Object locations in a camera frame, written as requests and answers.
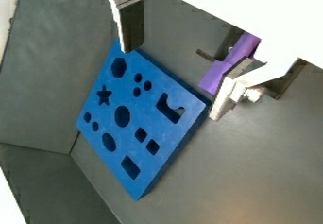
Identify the blue foam shape block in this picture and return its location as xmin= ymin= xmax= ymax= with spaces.
xmin=78 ymin=42 xmax=211 ymax=200

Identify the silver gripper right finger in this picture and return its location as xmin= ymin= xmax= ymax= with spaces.
xmin=210 ymin=57 xmax=301 ymax=121

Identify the purple three prong object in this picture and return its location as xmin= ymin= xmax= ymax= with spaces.
xmin=198 ymin=32 xmax=261 ymax=95

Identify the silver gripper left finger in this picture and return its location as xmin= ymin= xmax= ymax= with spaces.
xmin=109 ymin=0 xmax=145 ymax=53

